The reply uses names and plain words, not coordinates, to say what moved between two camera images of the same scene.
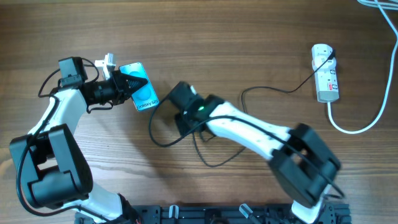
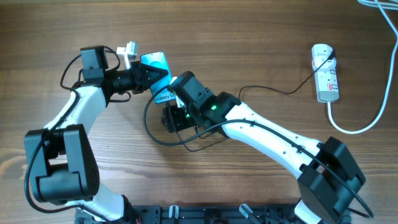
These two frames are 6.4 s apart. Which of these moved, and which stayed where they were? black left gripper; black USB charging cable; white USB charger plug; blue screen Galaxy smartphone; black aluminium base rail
Moved: black left gripper; black USB charging cable; blue screen Galaxy smartphone
Stayed: black aluminium base rail; white USB charger plug
